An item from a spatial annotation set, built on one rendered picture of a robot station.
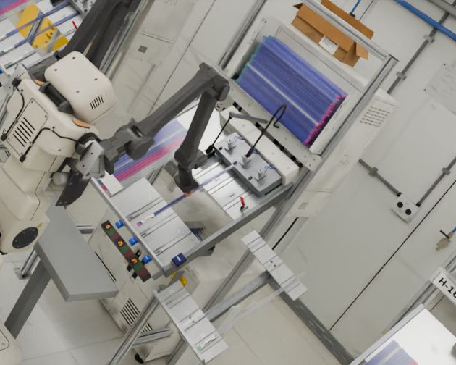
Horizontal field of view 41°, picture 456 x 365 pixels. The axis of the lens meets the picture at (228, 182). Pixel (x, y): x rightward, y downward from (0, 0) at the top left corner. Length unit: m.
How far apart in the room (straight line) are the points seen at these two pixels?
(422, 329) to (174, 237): 1.07
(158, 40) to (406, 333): 2.28
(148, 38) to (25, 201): 1.83
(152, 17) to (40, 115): 1.78
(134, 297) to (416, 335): 1.40
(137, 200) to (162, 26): 1.37
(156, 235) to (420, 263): 1.98
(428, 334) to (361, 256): 1.78
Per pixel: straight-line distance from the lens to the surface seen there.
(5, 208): 2.27
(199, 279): 2.86
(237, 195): 2.75
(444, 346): 2.52
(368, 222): 4.20
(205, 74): 2.13
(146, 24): 3.72
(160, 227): 2.68
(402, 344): 2.48
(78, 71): 2.08
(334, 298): 4.35
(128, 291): 3.18
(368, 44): 2.71
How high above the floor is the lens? 2.04
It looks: 21 degrees down
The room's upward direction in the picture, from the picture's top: 34 degrees clockwise
